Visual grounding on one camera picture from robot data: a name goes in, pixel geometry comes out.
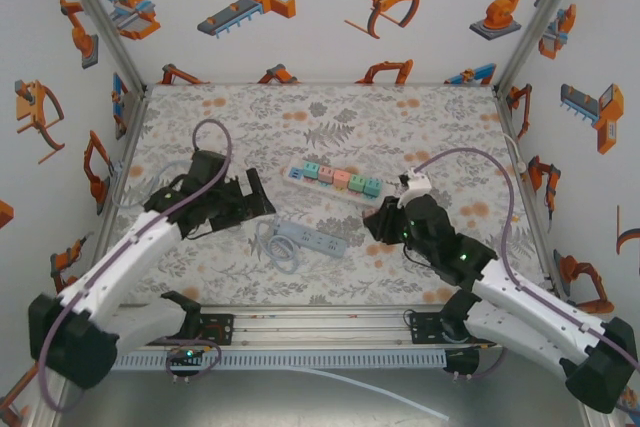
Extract white power strip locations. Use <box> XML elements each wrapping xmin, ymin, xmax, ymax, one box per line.
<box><xmin>281</xmin><ymin>156</ymin><xmax>386</xmax><ymax>208</ymax></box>

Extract blue power strip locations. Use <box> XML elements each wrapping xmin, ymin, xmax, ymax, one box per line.
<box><xmin>269</xmin><ymin>219</ymin><xmax>350</xmax><ymax>259</ymax></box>

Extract floral table mat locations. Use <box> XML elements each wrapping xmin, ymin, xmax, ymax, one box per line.
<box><xmin>94</xmin><ymin>82</ymin><xmax>551</xmax><ymax>306</ymax></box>

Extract circuit board with green light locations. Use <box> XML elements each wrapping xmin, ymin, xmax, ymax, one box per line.
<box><xmin>167</xmin><ymin>346</ymin><xmax>204</xmax><ymax>366</ymax></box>

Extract white plastic tube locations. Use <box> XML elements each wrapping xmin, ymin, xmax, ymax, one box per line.
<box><xmin>294</xmin><ymin>365</ymin><xmax>451</xmax><ymax>422</ymax></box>

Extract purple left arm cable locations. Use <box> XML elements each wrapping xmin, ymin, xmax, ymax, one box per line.
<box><xmin>37</xmin><ymin>118</ymin><xmax>235</xmax><ymax>413</ymax></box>

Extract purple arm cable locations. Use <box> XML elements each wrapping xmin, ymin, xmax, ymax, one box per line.
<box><xmin>412</xmin><ymin>146</ymin><xmax>640</xmax><ymax>413</ymax></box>
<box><xmin>37</xmin><ymin>118</ymin><xmax>235</xmax><ymax>413</ymax></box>

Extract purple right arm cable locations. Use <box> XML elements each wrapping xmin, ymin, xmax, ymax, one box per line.
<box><xmin>412</xmin><ymin>146</ymin><xmax>640</xmax><ymax>413</ymax></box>

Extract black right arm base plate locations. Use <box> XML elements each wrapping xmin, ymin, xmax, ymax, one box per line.
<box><xmin>408</xmin><ymin>310</ymin><xmax>496</xmax><ymax>347</ymax></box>

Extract aluminium side frame rail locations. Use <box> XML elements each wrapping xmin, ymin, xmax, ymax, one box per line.
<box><xmin>92</xmin><ymin>89</ymin><xmax>151</xmax><ymax>308</ymax></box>
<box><xmin>492</xmin><ymin>86</ymin><xmax>569</xmax><ymax>308</ymax></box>

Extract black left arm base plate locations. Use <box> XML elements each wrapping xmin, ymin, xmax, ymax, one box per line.
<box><xmin>197</xmin><ymin>314</ymin><xmax>236</xmax><ymax>346</ymax></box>

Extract aluminium front frame rail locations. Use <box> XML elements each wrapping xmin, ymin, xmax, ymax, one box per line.
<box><xmin>114</xmin><ymin>304</ymin><xmax>501</xmax><ymax>349</ymax></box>

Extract white slotted cable duct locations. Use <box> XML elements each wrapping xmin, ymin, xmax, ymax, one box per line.
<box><xmin>112</xmin><ymin>350</ymin><xmax>448</xmax><ymax>371</ymax></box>

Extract aluminium corner post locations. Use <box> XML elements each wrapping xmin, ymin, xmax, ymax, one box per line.
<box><xmin>492</xmin><ymin>0</ymin><xmax>596</xmax><ymax>98</ymax></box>
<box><xmin>49</xmin><ymin>0</ymin><xmax>151</xmax><ymax>98</ymax></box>

